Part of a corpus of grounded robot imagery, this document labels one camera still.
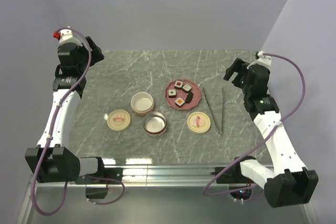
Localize sushi roll pale centre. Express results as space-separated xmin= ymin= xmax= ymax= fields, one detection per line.
xmin=182 ymin=83 xmax=192 ymax=93

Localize black spiky food piece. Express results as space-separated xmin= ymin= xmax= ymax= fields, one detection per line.
xmin=185 ymin=92 xmax=194 ymax=104

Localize sushi roll red centre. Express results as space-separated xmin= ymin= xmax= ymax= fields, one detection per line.
xmin=174 ymin=80 xmax=183 ymax=90

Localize sushi roll orange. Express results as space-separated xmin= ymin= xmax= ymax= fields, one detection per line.
xmin=174 ymin=98 xmax=185 ymax=108

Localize metal tongs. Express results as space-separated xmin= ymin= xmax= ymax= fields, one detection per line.
xmin=201 ymin=86 xmax=225 ymax=135

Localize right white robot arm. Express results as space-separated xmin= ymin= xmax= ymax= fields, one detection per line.
xmin=203 ymin=54 xmax=319 ymax=208

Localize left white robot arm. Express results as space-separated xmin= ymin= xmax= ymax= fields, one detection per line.
xmin=25 ymin=30 xmax=123 ymax=184

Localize cream lunch box container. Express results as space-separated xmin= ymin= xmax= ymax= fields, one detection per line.
xmin=131 ymin=92 xmax=154 ymax=116

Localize steel lunch box container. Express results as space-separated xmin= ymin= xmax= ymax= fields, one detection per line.
xmin=142 ymin=111 xmax=167 ymax=137

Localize pink polka dot plate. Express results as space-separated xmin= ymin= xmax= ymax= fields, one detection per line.
xmin=164 ymin=79 xmax=202 ymax=111

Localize right cream lid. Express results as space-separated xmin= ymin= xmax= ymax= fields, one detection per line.
xmin=187 ymin=112 xmax=211 ymax=134

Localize cream lid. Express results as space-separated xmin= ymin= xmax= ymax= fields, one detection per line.
xmin=107 ymin=109 xmax=131 ymax=131
xmin=187 ymin=112 xmax=211 ymax=134

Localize left cream lid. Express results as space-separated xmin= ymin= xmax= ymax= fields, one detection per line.
xmin=107 ymin=109 xmax=131 ymax=131

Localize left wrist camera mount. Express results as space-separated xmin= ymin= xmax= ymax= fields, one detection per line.
xmin=53 ymin=26 xmax=81 ymax=46

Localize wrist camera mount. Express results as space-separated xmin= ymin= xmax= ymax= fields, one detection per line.
xmin=53 ymin=26 xmax=81 ymax=46
xmin=256 ymin=51 xmax=271 ymax=68

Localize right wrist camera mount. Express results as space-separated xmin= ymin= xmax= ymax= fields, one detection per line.
xmin=256 ymin=51 xmax=271 ymax=68

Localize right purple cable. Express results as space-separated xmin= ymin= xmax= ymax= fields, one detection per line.
xmin=202 ymin=53 xmax=306 ymax=203

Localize aluminium rail frame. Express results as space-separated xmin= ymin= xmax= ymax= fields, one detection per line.
xmin=18 ymin=164 xmax=318 ymax=223

